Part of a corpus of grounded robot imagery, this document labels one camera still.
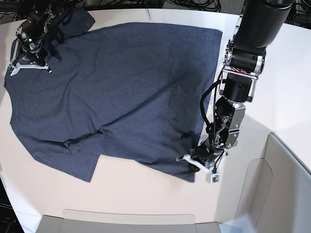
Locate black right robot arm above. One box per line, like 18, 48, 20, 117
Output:
6, 0, 76, 76

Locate grey bin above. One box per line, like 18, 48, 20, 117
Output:
232, 134, 311, 233
36, 209, 221, 233

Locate dark blue t-shirt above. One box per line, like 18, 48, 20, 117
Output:
4, 10, 222, 182

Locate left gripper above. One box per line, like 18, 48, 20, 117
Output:
176, 148, 227, 174

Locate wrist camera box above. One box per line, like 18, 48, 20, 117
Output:
7, 66, 19, 76
210, 173, 221, 184

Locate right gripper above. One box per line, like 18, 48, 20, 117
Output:
6, 54, 52, 73

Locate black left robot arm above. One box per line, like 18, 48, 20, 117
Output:
177, 0, 294, 175

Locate grey bin right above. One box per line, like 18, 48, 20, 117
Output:
232, 134, 311, 233

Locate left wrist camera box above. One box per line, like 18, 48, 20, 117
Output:
210, 173, 221, 184

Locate grey bin bottom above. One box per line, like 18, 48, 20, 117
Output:
36, 209, 221, 233

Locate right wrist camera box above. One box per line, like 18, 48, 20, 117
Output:
7, 66, 19, 76

